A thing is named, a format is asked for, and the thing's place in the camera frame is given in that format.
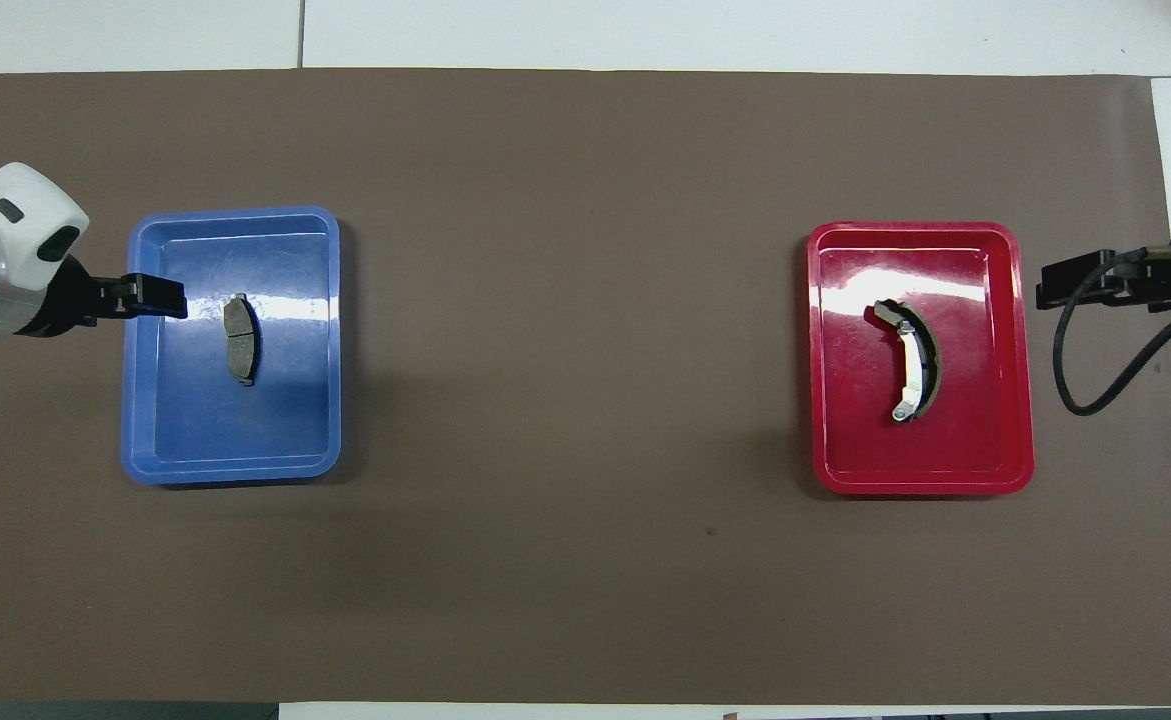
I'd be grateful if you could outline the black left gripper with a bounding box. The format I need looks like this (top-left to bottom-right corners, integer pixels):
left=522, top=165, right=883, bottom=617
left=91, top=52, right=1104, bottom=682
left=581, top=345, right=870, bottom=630
left=42, top=254, right=189, bottom=338

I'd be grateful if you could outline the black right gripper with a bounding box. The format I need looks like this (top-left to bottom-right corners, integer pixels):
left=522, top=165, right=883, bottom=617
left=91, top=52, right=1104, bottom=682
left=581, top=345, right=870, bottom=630
left=1035, top=247, right=1171, bottom=313

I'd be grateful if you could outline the dark brake pad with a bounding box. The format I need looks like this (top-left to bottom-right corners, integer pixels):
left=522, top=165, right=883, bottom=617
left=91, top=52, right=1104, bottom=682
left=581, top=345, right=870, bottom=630
left=222, top=293, right=260, bottom=387

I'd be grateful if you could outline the curved brake shoe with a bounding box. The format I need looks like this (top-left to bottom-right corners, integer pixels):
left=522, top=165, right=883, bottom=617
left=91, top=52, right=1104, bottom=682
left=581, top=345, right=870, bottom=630
left=873, top=299, right=944, bottom=423

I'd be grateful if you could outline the blue plastic tray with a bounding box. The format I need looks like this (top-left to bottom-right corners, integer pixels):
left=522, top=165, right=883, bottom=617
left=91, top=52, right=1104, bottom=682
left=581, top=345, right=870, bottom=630
left=121, top=206, right=343, bottom=487

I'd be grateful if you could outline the red plastic tray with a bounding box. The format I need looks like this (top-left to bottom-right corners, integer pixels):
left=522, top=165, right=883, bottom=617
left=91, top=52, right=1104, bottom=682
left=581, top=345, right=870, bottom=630
left=807, top=221, right=1036, bottom=497

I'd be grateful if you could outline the brown table mat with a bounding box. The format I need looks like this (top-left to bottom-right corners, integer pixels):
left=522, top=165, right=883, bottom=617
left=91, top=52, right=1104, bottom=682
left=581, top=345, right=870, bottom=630
left=0, top=67, right=1171, bottom=707

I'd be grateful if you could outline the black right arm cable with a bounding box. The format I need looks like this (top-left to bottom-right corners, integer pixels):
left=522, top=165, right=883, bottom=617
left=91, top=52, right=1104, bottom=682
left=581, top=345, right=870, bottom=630
left=1055, top=247, right=1171, bottom=453

